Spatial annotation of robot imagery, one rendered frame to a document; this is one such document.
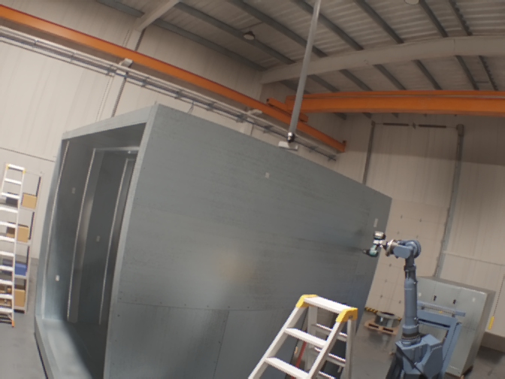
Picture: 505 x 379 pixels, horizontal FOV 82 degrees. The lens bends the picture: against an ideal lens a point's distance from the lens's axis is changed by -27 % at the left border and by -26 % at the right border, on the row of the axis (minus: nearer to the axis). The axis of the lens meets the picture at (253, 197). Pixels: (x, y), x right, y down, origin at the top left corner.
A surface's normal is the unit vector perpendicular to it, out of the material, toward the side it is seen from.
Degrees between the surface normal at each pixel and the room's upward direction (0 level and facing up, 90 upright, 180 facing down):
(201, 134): 90
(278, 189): 90
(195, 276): 90
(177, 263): 90
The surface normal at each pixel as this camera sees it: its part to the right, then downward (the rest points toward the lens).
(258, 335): 0.63, 0.12
